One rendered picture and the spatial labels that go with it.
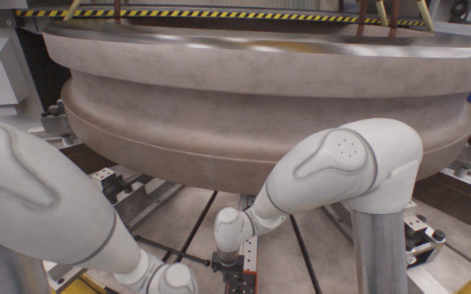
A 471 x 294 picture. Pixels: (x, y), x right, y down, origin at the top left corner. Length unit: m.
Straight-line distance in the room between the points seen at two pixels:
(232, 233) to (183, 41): 0.94
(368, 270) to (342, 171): 0.30
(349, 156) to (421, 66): 1.26
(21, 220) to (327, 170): 0.36
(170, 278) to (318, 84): 1.04
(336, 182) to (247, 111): 1.12
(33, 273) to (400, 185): 0.66
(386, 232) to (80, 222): 0.51
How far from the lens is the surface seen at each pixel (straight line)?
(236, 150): 1.49
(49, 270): 2.03
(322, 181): 0.38
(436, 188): 2.94
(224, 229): 0.86
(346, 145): 0.38
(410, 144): 0.54
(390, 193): 0.52
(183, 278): 0.74
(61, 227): 0.33
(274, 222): 0.91
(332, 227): 2.30
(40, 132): 4.06
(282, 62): 1.23
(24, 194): 0.30
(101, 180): 1.93
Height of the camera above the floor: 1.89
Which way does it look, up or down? 30 degrees down
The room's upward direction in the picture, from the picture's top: 2 degrees clockwise
